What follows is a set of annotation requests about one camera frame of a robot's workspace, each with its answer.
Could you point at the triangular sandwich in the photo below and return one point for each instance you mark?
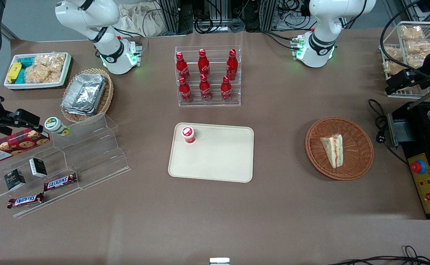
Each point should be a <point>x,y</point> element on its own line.
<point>332,151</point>

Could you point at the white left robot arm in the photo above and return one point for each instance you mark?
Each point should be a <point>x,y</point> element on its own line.
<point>323,22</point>

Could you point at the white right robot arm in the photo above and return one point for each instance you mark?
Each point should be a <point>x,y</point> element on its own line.
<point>90,18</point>

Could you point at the round brown wicker basket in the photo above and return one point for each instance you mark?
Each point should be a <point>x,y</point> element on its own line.
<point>358,147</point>

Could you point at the oval light wicker basket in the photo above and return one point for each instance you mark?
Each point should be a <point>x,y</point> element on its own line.
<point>106,95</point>

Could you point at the beige plastic tray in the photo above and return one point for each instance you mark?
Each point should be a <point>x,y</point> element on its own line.
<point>218,158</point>

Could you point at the clear bag fried snack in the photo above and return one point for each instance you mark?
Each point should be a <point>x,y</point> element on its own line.
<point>415,60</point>
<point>412,32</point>
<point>392,53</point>
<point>391,67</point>
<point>419,46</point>

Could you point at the red tartan cookie box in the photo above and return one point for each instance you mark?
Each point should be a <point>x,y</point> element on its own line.
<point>16,145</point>

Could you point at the grey metal bar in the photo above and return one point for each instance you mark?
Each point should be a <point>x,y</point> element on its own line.
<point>426,96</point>

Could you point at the white rectangular bin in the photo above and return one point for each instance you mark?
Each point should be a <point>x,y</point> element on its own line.
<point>12,85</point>

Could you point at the green lid small cup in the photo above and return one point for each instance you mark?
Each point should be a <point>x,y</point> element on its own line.
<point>55,125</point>

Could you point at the teal snack packet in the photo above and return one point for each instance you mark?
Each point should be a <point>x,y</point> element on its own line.
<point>21,76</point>
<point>27,60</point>

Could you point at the yellow snack packet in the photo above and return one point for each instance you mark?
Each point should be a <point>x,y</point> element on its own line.
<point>14,71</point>

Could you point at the black fryer machine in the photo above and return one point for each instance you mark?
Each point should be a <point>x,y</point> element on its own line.
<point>417,129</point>

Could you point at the clear bag rice crackers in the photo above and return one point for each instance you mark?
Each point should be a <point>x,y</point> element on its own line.
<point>42,74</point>
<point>51,59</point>

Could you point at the small black white box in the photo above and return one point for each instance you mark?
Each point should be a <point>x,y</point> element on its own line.
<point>38,167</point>

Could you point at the silver foil container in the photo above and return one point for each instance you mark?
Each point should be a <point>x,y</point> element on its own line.
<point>86,92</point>

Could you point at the brown Snickers bar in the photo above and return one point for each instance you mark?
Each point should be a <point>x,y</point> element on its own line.
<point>25,200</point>
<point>60,182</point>

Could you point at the clear acrylic tiered stand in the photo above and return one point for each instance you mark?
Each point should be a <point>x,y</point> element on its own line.
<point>90,154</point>

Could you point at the beige cloth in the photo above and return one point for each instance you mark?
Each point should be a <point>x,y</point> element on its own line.
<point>137,20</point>

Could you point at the red cola bottle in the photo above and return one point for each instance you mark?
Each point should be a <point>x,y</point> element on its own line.
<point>203,63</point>
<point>231,66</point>
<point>205,89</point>
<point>182,66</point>
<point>185,91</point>
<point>226,90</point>

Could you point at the red lid small cup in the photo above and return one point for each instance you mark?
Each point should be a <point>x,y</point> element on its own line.
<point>188,133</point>

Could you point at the clear acrylic bottle rack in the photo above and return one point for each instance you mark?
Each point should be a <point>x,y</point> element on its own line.
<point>215,103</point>

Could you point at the small white metal object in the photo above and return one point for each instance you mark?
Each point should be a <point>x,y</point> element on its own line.
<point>219,261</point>

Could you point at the aluminium frame post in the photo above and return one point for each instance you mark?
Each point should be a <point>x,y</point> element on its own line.
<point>172,16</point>
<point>268,14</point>

